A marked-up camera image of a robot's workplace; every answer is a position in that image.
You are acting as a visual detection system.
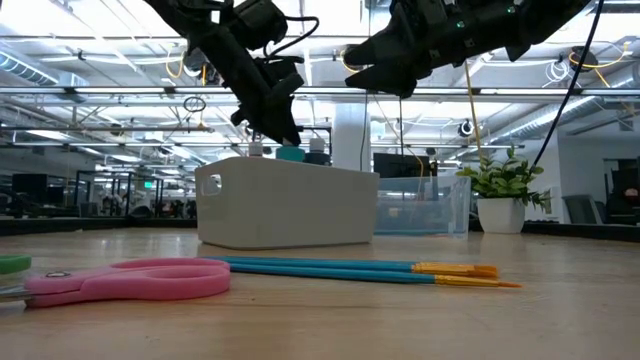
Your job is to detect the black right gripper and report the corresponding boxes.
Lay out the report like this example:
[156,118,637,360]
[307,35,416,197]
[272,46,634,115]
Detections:
[343,0,509,99]

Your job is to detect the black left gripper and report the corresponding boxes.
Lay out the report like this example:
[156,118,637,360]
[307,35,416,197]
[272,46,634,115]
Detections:
[209,29,305,147]

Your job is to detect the light blue paint bottle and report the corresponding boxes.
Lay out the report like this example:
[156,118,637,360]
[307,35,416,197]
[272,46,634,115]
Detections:
[275,144,306,163]

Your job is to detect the dark grey paint bottle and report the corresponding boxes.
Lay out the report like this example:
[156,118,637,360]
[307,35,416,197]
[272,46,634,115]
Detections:
[304,138,332,166]

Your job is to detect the pink scissors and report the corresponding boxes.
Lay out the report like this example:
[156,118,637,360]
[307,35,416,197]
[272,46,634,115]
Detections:
[0,257,232,309]

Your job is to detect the green scissors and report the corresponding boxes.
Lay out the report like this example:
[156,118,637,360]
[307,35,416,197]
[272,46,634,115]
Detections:
[0,254,33,275]

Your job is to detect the grey plastic bin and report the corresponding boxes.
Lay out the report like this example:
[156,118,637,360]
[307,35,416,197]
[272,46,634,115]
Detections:
[194,156,380,250]

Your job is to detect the black background monitor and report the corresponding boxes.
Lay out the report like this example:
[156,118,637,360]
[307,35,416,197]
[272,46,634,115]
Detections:
[372,152,432,180]
[10,173,50,206]

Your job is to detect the shallow clear plastic bin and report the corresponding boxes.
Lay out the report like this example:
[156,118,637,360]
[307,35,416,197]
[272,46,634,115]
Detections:
[373,174,472,237]

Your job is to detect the potted green plant white pot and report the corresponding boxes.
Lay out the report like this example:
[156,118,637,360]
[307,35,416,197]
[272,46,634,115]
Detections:
[457,142,553,235]

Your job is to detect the grey office chair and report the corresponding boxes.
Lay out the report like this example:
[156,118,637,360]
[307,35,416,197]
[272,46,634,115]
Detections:
[562,193,600,225]

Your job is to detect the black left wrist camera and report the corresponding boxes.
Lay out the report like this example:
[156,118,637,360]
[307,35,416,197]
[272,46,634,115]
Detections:
[234,0,290,51]

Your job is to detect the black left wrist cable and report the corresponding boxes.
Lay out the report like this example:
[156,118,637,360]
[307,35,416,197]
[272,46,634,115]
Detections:
[262,14,321,59]

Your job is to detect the yellow hanging cable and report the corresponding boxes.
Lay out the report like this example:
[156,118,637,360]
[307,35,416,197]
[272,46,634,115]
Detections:
[463,59,485,166]

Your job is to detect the silver ventilation duct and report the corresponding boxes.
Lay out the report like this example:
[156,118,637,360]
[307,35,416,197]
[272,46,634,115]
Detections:
[494,94,640,144]

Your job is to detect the black background rack frame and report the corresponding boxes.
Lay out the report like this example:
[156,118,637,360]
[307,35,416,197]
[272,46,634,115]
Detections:
[74,169,166,219]

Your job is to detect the thin black cable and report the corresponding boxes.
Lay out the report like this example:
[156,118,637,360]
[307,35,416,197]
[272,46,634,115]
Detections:
[530,0,601,172]

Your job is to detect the ceiling cord reel yellow cable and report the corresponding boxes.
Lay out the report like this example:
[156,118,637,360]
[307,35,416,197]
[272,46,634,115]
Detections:
[567,45,601,74]

